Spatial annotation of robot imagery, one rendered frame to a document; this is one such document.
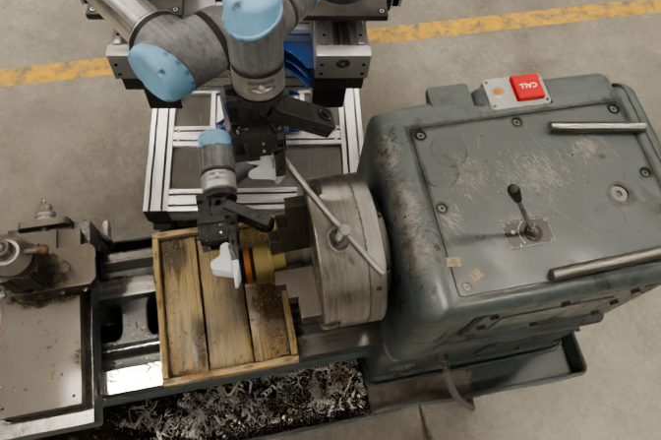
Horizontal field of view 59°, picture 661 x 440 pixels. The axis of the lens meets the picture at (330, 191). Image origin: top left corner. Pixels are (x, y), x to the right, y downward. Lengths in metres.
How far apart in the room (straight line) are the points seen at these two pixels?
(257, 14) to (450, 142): 0.56
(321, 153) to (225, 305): 1.08
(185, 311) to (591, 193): 0.91
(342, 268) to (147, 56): 0.51
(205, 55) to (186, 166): 1.30
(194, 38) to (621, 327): 2.07
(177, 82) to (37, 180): 1.71
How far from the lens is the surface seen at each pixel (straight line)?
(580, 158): 1.26
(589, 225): 1.20
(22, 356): 1.39
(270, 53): 0.79
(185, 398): 1.70
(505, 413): 2.38
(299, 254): 1.25
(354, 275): 1.09
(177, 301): 1.42
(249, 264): 1.18
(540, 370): 1.86
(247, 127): 0.88
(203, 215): 1.27
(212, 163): 1.28
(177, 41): 1.07
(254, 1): 0.75
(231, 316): 1.39
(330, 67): 1.48
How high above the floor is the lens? 2.23
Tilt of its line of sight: 64 degrees down
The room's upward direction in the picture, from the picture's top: 9 degrees clockwise
